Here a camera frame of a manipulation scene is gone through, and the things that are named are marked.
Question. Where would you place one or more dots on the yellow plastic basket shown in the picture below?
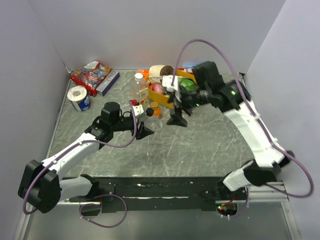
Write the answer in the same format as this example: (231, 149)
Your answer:
(163, 99)

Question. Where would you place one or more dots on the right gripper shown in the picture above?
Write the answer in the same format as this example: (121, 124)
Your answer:
(176, 118)

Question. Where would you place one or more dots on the red snack bag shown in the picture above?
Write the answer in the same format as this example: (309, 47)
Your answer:
(91, 76)

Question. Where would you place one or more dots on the small orange juice bottle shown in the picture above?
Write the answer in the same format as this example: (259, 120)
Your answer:
(157, 112)

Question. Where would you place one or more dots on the purple silver box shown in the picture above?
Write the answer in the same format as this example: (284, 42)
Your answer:
(108, 82)

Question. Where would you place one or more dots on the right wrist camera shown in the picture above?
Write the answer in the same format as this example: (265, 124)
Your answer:
(171, 86)

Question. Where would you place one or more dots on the toilet paper roll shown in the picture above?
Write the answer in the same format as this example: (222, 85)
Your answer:
(79, 98)

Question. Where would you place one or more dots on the green glass bottle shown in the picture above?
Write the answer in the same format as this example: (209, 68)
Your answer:
(247, 164)

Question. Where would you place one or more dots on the large clear plastic bottle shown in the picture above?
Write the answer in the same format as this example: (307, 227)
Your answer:
(140, 92)

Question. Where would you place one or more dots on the white bottle cap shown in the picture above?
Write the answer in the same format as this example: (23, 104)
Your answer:
(138, 76)

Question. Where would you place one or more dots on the brown plush toy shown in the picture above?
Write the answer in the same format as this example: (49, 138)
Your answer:
(156, 73)

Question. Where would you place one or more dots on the orange packet box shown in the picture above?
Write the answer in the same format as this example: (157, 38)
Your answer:
(144, 72)

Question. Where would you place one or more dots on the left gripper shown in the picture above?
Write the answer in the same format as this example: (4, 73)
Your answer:
(143, 131)

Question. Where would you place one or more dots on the purple toy onion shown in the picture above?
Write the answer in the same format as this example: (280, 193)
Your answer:
(157, 88)

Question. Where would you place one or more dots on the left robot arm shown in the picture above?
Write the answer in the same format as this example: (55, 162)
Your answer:
(43, 185)

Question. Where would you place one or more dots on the brown bottle cap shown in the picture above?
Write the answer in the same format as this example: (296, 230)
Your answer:
(154, 105)

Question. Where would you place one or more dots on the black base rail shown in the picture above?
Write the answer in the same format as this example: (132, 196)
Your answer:
(158, 193)

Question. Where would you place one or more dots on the green toy lettuce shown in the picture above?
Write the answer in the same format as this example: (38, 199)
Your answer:
(187, 83)

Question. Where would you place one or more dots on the black bottle cap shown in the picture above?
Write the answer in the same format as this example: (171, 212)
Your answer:
(149, 112)

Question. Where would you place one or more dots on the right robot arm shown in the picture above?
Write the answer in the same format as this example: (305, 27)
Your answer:
(211, 89)

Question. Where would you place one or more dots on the blue red box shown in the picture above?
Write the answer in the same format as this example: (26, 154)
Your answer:
(188, 67)

